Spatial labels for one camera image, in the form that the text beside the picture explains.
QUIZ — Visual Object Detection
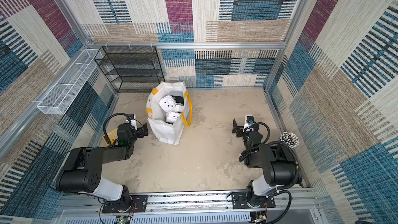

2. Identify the white box in bag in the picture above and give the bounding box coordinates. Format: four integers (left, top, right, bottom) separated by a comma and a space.
166, 112, 181, 124

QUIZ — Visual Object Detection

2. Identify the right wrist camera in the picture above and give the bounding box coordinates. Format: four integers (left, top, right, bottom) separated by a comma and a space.
243, 115, 255, 132

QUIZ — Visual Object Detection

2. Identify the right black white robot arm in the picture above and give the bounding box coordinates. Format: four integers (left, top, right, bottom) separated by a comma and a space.
227, 115, 302, 209

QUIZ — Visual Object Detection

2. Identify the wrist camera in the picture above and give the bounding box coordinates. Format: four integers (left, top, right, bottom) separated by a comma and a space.
127, 114, 137, 130
243, 115, 255, 132

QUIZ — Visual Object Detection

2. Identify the grey white device in bag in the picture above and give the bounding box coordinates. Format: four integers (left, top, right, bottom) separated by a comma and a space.
169, 91, 184, 106

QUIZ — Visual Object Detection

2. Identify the white canvas tote bag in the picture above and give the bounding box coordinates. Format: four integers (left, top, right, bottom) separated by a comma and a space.
146, 82, 193, 145

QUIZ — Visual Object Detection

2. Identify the white square alarm clock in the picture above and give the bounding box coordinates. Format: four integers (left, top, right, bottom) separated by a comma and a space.
159, 95, 177, 112

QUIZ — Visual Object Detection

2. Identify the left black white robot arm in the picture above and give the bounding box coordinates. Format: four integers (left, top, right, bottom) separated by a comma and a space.
55, 113, 149, 215

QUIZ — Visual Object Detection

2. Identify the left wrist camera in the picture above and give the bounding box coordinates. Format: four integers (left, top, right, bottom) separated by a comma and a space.
127, 114, 137, 130

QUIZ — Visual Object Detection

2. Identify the cup of pencils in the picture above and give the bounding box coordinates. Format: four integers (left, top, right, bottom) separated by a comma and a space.
278, 131, 300, 149

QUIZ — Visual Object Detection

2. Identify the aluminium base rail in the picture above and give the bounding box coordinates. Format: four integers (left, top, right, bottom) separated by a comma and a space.
51, 188, 328, 224

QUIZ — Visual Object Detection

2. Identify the white wire mesh basket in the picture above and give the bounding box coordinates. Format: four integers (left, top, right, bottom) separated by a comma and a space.
37, 49, 98, 115

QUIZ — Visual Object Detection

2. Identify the yellow calculator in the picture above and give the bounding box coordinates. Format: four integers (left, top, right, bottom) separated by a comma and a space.
103, 129, 118, 146

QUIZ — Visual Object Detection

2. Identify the black mesh shelf rack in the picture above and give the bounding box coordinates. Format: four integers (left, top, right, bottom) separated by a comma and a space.
94, 46, 165, 93

